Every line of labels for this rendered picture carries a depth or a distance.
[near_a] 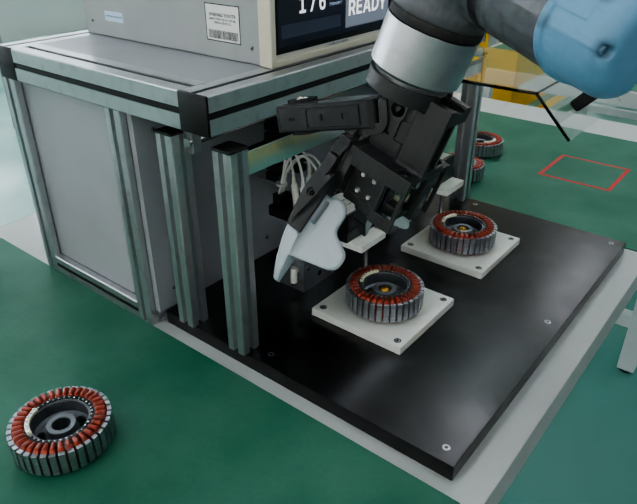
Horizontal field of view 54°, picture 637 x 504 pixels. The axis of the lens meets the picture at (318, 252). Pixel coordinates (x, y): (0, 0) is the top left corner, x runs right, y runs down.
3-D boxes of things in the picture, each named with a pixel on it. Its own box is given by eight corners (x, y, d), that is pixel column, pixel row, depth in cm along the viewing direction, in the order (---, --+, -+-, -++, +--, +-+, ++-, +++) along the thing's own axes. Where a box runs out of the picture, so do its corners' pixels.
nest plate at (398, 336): (453, 305, 93) (454, 298, 92) (399, 355, 83) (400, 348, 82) (370, 272, 101) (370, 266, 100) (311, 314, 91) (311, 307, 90)
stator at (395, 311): (437, 301, 91) (440, 280, 90) (391, 335, 84) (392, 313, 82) (377, 274, 98) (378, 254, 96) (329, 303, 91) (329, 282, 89)
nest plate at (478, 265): (519, 244, 109) (520, 238, 109) (481, 279, 99) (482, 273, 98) (442, 220, 117) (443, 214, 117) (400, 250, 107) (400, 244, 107)
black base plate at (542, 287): (623, 253, 111) (626, 242, 110) (451, 482, 67) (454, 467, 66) (398, 187, 136) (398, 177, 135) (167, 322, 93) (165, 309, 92)
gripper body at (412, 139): (382, 242, 53) (441, 114, 46) (307, 188, 56) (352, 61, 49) (425, 217, 58) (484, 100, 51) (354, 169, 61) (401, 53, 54)
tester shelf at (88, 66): (485, 41, 114) (488, 15, 112) (208, 138, 68) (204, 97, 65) (300, 17, 138) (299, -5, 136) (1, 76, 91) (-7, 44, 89)
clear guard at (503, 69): (620, 103, 102) (629, 66, 99) (569, 142, 86) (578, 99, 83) (443, 73, 120) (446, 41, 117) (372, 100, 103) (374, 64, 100)
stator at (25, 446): (119, 400, 78) (114, 377, 76) (111, 470, 68) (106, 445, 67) (24, 413, 76) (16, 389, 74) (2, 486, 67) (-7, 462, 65)
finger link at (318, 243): (303, 308, 52) (368, 219, 52) (253, 267, 54) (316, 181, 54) (315, 311, 55) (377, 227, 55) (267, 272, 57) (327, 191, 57)
